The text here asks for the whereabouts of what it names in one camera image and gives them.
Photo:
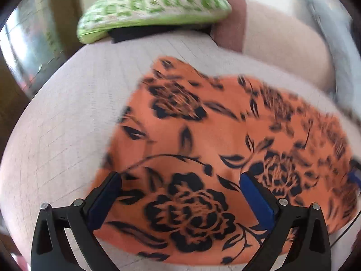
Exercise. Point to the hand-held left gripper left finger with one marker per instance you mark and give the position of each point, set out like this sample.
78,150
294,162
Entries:
105,200

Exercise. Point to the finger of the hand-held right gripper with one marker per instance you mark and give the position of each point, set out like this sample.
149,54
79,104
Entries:
356,175

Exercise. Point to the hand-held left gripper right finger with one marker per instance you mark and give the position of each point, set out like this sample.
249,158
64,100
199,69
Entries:
258,200

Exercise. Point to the orange floral shirt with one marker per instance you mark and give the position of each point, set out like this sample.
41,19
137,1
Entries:
214,135

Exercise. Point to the light blue pillow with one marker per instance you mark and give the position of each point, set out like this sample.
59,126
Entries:
330,34

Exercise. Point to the pink bolster cushion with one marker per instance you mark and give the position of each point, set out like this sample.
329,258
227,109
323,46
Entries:
276,34

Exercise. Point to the wooden door with glass pane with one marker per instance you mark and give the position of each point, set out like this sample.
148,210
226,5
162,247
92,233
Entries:
28,50

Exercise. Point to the black cloth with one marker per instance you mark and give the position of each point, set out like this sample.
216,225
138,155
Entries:
135,34

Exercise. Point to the green patterned pillow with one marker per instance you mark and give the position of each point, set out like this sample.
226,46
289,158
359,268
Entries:
158,2

